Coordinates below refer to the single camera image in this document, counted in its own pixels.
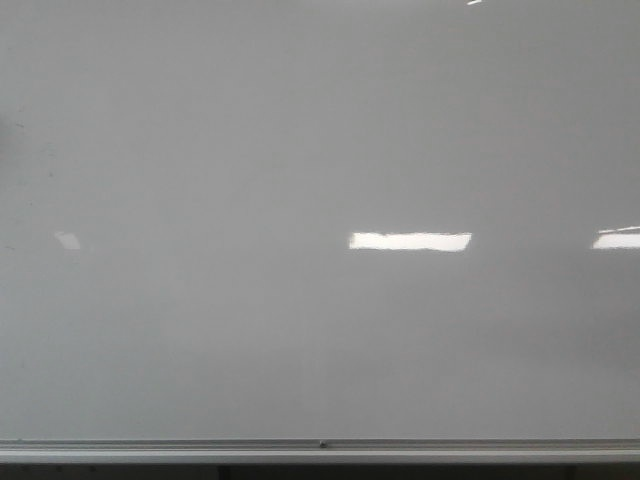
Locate white whiteboard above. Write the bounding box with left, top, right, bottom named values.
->
left=1, top=1, right=639, bottom=440

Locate aluminium whiteboard tray rail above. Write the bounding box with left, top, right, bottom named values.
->
left=1, top=439, right=639, bottom=465

